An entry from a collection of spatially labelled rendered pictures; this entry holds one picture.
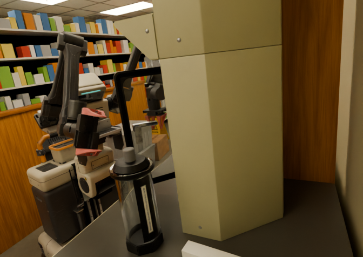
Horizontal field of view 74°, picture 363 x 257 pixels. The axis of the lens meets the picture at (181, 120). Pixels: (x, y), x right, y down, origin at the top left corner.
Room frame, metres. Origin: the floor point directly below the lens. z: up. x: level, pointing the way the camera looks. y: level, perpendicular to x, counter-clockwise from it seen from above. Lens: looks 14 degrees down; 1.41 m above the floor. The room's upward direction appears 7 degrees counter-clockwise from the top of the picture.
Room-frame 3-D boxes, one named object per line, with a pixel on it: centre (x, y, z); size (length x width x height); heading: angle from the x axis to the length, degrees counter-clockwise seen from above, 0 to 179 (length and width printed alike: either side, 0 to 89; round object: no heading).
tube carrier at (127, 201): (0.55, 0.14, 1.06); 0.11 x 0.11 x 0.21
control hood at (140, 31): (0.74, 0.01, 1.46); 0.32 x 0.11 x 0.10; 153
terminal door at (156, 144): (0.80, 0.05, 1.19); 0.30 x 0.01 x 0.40; 109
